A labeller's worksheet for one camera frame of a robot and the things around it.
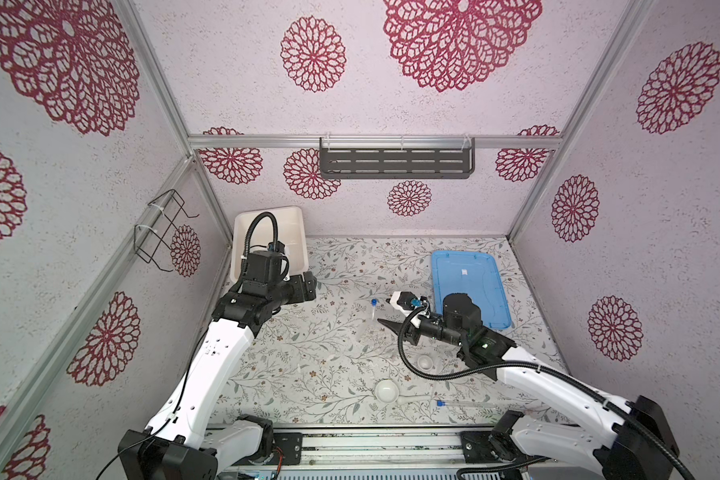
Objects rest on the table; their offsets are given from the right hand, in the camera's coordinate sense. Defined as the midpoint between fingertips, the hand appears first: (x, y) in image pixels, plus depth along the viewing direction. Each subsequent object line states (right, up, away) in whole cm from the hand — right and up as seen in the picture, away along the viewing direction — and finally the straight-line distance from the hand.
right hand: (386, 305), depth 72 cm
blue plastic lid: (+36, +6, +38) cm, 53 cm away
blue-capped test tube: (+16, -28, +9) cm, 33 cm away
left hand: (-22, +4, +6) cm, 23 cm away
